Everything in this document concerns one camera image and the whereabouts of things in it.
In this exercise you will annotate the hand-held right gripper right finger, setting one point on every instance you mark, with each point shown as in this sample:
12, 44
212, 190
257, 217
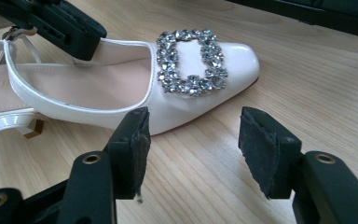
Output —
273, 155

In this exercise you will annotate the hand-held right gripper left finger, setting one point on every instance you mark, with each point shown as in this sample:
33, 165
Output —
126, 155

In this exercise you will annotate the white rhinestone buckle shoe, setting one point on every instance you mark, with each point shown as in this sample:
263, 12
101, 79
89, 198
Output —
183, 105

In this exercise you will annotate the black frame bar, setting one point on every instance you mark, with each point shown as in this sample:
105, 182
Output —
307, 15

